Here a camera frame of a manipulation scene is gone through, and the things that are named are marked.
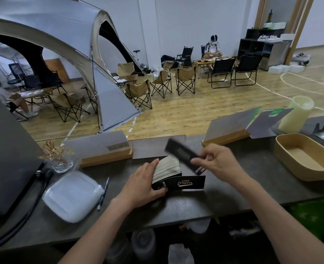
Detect person's left hand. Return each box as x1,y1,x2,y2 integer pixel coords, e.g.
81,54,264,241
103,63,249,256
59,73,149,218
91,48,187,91
113,159,169,215

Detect person's right hand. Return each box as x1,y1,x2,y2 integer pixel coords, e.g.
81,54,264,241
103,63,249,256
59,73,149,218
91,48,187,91
191,143,248,185

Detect black card box white print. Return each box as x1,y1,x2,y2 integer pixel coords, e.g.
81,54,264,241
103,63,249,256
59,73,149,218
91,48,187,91
151,175,206,192

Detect single black card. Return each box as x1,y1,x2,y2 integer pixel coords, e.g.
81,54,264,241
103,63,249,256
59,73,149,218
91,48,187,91
165,138,207,175

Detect stack of paper cards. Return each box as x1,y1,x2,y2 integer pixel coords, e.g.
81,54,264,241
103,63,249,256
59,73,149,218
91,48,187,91
152,155,183,184

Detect person's left forearm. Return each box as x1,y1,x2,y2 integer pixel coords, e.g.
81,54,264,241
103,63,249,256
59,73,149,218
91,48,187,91
58,200,141,264

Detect person's right forearm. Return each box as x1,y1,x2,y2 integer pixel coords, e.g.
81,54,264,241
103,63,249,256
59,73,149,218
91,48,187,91
235,169,324,264

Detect grey card sheet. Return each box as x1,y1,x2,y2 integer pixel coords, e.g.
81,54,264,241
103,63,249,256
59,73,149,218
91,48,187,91
128,135,187,160

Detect grey green sign wooden stand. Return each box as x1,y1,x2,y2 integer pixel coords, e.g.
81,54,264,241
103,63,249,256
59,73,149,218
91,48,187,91
202,107,262,148

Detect stack of clear plastic cups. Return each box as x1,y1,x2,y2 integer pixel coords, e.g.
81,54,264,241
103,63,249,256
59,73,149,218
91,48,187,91
104,229,157,264

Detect dark pen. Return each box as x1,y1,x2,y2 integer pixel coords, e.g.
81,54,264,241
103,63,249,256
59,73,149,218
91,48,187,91
97,177,110,211

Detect white plastic bag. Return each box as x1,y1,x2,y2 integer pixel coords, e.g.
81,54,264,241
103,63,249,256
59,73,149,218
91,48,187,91
167,243,195,264

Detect grey sign in wooden stand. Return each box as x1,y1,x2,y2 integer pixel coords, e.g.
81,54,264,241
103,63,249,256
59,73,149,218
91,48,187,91
63,130,134,168

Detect grey card with green edge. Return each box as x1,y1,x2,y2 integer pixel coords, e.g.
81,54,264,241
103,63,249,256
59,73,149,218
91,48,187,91
247,107,294,140

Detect translucent plastic container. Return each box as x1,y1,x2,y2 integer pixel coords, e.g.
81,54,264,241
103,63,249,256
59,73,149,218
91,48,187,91
42,170,105,224

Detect tan folding camp chair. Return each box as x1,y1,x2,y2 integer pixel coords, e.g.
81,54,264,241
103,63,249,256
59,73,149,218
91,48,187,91
47,91,91,123
116,62,139,83
150,69,173,99
174,65,197,96
126,79,153,110

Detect black folding chair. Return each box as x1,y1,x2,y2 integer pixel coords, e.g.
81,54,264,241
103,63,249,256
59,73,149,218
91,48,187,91
21,74,42,91
175,46,194,69
207,57,236,89
234,53,264,87

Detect small wooden table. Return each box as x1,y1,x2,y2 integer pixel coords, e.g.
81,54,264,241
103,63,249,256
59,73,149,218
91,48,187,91
193,59,217,80

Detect clear glass cup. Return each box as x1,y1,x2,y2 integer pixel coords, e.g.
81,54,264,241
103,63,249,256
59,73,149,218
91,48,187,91
51,155,74,174

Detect beige rectangular tray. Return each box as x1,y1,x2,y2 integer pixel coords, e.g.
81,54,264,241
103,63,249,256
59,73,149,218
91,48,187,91
274,133,324,182

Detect cream cylinder lamp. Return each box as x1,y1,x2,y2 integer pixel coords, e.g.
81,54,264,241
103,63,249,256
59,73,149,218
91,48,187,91
278,96,315,134

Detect black floor air pump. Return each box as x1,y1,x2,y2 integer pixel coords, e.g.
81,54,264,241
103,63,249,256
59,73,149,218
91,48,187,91
133,49,146,69

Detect row of white boxes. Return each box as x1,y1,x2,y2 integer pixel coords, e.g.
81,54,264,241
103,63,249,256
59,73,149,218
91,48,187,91
268,64,306,74

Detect green plastic bag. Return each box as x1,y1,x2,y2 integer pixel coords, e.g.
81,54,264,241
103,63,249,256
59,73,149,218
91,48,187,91
288,197,324,241

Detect grey sign with black cutouts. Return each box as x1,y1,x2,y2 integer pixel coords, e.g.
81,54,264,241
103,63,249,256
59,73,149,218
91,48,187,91
307,114,324,141

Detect steel cabinet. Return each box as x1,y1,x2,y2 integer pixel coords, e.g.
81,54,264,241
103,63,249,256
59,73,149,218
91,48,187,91
260,40,290,71

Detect black shelf unit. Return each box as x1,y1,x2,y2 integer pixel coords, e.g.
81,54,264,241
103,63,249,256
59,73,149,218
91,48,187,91
237,28,286,60

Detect pair of grey sneakers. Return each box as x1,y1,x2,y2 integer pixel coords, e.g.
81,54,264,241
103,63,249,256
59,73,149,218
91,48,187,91
292,53,312,66

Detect low wooden camp table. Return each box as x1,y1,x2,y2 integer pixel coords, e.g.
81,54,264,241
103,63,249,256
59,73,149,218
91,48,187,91
15,89,54,111

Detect grey dome tent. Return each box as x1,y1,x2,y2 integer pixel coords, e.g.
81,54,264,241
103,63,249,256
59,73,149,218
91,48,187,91
0,0,144,135

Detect black office chair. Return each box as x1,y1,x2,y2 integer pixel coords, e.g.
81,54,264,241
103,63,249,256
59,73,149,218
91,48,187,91
7,63,27,86

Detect black power cable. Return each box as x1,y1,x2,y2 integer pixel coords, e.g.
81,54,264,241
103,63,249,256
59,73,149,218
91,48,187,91
0,168,54,252

